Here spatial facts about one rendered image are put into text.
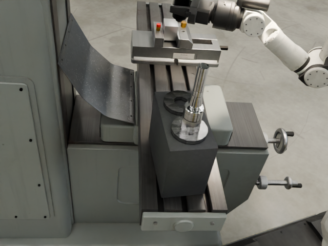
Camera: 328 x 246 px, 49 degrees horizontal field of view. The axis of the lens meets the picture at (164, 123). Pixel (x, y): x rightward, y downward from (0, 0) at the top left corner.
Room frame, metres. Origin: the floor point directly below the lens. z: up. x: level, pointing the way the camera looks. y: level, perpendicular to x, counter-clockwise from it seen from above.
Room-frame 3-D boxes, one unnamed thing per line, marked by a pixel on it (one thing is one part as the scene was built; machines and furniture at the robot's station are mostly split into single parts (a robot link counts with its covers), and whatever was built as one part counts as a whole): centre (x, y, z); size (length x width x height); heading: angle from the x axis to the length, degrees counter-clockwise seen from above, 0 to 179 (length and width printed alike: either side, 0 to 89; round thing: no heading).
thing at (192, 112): (0.64, -0.06, 1.20); 0.05 x 0.05 x 0.01
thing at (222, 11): (1.08, -0.09, 1.23); 0.13 x 0.12 x 0.10; 175
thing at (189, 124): (0.64, -0.06, 1.17); 0.05 x 0.05 x 0.06
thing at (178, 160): (0.68, -0.05, 1.04); 0.22 x 0.12 x 0.20; 17
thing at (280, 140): (1.17, -0.49, 0.64); 0.16 x 0.12 x 0.12; 100
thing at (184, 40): (1.27, -0.02, 1.03); 0.12 x 0.06 x 0.04; 11
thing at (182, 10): (1.05, 0.01, 1.23); 0.06 x 0.02 x 0.03; 85
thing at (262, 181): (1.04, -0.54, 0.52); 0.22 x 0.06 x 0.06; 100
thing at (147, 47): (1.26, 0.00, 0.99); 0.35 x 0.15 x 0.11; 101
